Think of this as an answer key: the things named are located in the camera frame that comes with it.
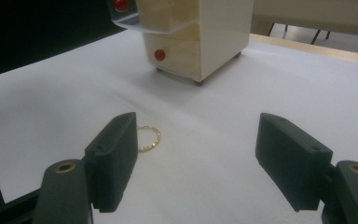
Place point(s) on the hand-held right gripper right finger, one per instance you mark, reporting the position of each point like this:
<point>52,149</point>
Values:
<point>292,161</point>

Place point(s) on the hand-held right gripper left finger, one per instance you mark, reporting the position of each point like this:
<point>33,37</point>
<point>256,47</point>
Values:
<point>112,161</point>

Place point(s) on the cream mini drawer cabinet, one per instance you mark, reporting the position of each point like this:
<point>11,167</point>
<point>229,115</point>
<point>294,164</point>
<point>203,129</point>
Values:
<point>223,31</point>

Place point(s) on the cream drawer with clear front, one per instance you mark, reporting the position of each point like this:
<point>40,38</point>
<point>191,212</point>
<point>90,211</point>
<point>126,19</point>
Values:
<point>164,14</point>

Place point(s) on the white table mat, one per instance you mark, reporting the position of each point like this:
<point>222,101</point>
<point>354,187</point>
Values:
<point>214,124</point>

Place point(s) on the light wooden table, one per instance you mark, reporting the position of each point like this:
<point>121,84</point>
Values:
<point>323,51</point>

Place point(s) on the cream drawer with red knob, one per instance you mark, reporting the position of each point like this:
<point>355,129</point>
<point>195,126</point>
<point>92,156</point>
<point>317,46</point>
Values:
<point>180,57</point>

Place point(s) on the beige desk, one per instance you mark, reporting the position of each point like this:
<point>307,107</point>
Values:
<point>323,12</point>

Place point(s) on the black curtain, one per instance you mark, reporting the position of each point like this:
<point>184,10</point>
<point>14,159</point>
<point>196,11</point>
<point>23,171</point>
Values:
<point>28,31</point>

